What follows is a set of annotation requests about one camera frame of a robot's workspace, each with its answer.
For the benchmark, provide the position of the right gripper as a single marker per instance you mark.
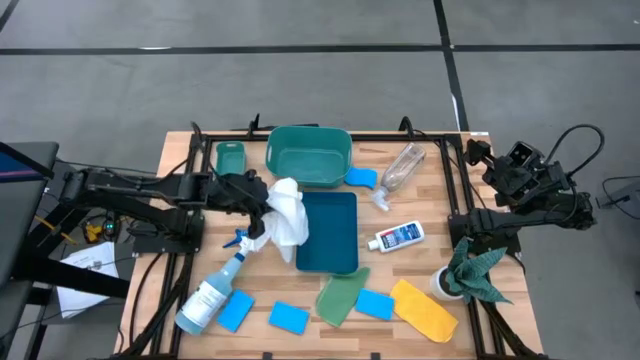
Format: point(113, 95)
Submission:
point(510, 182)

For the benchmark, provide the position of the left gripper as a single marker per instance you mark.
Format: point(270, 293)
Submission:
point(235, 192)

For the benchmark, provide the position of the white cloth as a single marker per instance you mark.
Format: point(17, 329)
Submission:
point(287, 215)

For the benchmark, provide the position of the clear spray bottle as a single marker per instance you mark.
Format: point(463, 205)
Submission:
point(402, 167)

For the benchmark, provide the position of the spray bottle with blue liquid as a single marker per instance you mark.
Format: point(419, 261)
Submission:
point(210, 295)

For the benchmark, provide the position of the blue rectangular sponge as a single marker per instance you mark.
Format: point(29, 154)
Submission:
point(235, 311)
point(375, 304)
point(289, 317)

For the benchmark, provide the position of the green microfibre cloth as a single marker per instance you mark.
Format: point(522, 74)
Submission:
point(340, 297)

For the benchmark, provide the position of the small white labelled bottle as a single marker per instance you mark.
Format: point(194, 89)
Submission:
point(400, 236)

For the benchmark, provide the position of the yellow cloth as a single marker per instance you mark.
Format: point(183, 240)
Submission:
point(422, 312)

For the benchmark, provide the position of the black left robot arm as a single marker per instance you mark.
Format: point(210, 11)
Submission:
point(150, 187)

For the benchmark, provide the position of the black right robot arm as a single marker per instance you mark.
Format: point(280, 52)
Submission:
point(525, 215)

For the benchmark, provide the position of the small teal plastic basket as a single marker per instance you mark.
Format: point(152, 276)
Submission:
point(230, 160)

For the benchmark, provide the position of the dark blue plastic bin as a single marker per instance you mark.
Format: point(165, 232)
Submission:
point(330, 235)

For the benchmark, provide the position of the large teal plastic basin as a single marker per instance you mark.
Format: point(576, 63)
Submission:
point(310, 165)

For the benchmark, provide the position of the blue sponge with wavy edge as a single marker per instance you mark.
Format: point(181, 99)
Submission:
point(360, 176)

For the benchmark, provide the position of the artificial plant in white pot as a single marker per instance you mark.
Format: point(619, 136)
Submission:
point(470, 275)

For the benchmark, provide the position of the grey floor box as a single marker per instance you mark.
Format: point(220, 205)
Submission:
point(627, 195)

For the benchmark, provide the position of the yellow and black tool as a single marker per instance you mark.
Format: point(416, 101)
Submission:
point(92, 232)

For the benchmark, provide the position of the white paper sheet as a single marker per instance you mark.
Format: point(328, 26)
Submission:
point(85, 300)

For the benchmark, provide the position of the black aluminium table frame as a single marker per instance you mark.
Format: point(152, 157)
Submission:
point(390, 136)

